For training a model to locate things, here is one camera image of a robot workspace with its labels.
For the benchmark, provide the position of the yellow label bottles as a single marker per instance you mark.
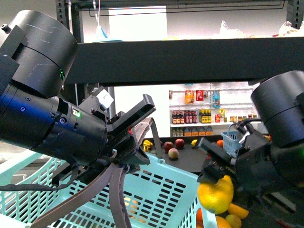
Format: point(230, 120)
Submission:
point(205, 116)

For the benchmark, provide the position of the small blue basket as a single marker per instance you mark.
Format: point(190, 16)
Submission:
point(230, 141)

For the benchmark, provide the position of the black upper shelf board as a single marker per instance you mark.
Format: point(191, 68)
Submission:
point(185, 61)

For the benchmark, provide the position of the dark soy sauce bottles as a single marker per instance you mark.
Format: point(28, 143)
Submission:
point(184, 117)

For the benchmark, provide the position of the yellow lemon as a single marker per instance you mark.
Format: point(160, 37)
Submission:
point(216, 198)

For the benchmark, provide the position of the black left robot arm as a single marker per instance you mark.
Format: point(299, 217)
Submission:
point(36, 54)

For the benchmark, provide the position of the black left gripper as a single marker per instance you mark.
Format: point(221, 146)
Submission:
point(122, 145)

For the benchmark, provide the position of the black metal shelf post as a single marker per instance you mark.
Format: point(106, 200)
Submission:
point(68, 13)

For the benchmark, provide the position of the teal plastic shopping basket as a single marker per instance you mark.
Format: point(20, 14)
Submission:
point(157, 196)

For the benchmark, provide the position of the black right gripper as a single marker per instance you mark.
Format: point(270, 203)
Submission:
point(250, 166)

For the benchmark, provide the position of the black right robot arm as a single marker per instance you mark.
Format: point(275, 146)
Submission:
point(280, 104)

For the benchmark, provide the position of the grey basket handle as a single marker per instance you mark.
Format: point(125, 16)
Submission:
point(114, 177)

